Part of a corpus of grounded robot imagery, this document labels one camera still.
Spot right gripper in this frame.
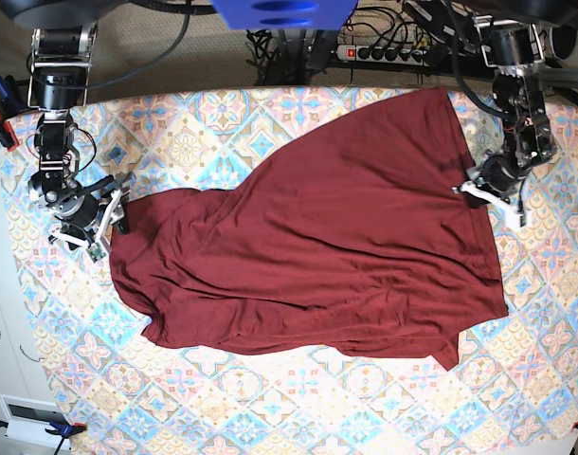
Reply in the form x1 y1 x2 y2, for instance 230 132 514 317
49 173 133 262

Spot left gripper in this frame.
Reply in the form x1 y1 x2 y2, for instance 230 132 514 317
452 154 527 228

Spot maroon t-shirt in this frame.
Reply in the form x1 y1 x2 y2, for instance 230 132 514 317
109 89 508 369

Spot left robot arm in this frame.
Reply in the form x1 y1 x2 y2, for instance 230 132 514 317
444 1 578 229

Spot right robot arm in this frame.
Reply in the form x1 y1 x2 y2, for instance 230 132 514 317
0 1 128 263

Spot white power strip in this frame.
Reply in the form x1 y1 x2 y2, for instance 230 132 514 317
335 45 425 65

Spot blue clamp front left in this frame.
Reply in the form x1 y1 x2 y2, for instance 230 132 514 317
0 419 87 454

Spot blue plastic box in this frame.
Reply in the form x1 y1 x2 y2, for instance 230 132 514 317
211 0 357 30

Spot tangled black cables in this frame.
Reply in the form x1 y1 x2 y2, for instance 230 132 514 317
244 0 461 86

